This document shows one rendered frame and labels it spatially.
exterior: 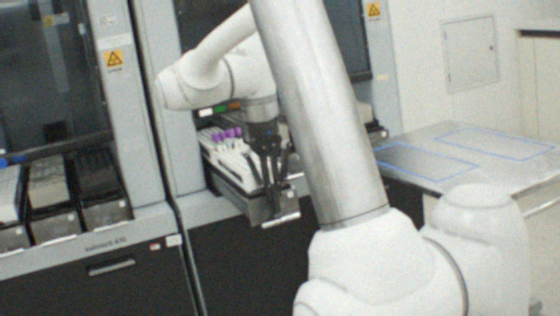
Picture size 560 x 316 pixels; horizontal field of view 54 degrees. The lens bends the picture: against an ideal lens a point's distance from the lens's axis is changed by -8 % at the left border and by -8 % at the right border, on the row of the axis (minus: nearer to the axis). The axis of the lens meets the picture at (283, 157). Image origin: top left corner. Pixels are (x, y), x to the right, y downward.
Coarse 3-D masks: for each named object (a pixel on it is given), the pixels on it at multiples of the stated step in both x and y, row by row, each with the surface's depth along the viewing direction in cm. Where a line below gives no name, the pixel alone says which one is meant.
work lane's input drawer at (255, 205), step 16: (208, 176) 183; (224, 176) 167; (224, 192) 168; (240, 192) 155; (256, 192) 150; (288, 192) 151; (240, 208) 155; (256, 208) 149; (288, 208) 152; (256, 224) 150; (272, 224) 146
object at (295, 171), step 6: (210, 126) 236; (294, 150) 182; (294, 156) 182; (294, 162) 182; (294, 168) 183; (300, 168) 184; (288, 174) 180; (294, 174) 179; (300, 174) 179; (288, 180) 178
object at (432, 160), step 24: (384, 144) 172; (408, 144) 168; (432, 144) 164; (456, 144) 161; (480, 144) 157; (504, 144) 154; (528, 144) 151; (552, 144) 148; (384, 168) 151; (408, 168) 148; (432, 168) 145; (456, 168) 142; (480, 168) 139; (504, 168) 137; (528, 168) 134; (552, 168) 131; (432, 192) 132; (528, 192) 124; (528, 216) 119
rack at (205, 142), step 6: (198, 132) 204; (204, 132) 202; (210, 132) 201; (216, 132) 199; (198, 138) 196; (204, 138) 193; (210, 138) 192; (204, 144) 186; (210, 144) 185; (204, 150) 198; (210, 150) 179; (204, 156) 189; (210, 156) 181
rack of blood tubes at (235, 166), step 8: (216, 152) 174; (224, 152) 172; (232, 152) 171; (240, 152) 170; (216, 160) 175; (224, 160) 166; (232, 160) 164; (240, 160) 163; (256, 160) 161; (224, 168) 171; (232, 168) 159; (240, 168) 155; (248, 168) 154; (232, 176) 162; (240, 176) 167; (248, 176) 150; (240, 184) 156; (248, 184) 151; (256, 184) 151
